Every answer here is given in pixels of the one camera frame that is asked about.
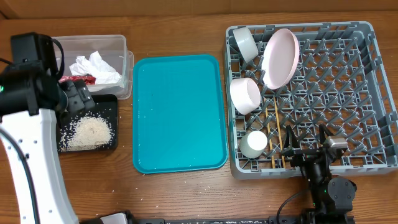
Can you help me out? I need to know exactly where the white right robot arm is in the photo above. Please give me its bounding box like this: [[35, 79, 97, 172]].
[[275, 124, 357, 224]]

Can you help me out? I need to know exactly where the large white plate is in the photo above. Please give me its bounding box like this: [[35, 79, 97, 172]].
[[261, 29, 300, 90]]

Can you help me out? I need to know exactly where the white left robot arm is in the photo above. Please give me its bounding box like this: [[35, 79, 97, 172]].
[[1, 32, 95, 223]]

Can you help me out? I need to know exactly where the grey plastic dish rack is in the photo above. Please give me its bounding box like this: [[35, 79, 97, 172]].
[[224, 21, 397, 179]]

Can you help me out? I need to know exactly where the white cup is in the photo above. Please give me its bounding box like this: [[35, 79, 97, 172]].
[[239, 131, 268, 159]]

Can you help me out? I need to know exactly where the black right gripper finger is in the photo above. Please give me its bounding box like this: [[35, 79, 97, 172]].
[[282, 125, 299, 155], [319, 124, 334, 142]]

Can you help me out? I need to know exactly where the black food waste tray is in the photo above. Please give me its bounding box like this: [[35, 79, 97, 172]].
[[57, 94, 119, 153]]

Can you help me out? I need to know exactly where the clear plastic waste bin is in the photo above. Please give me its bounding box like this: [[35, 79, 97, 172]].
[[55, 35, 134, 100]]

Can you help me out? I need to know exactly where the teal serving tray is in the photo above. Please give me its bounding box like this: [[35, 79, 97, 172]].
[[132, 54, 228, 174]]

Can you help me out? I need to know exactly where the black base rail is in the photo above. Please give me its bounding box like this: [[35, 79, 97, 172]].
[[79, 211, 355, 224]]

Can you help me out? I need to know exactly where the red snack wrapper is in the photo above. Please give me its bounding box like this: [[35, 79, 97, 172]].
[[59, 74, 96, 85]]

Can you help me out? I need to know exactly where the pile of white rice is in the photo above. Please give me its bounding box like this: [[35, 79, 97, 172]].
[[59, 116, 115, 152]]

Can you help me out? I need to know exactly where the wooden chopstick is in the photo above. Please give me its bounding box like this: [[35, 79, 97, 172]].
[[273, 97, 286, 169], [266, 107, 275, 169]]

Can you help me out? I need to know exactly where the white napkin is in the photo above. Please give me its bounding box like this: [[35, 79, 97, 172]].
[[69, 51, 122, 85]]

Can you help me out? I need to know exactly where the grey bowl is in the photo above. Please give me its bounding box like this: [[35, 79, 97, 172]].
[[233, 27, 258, 63]]

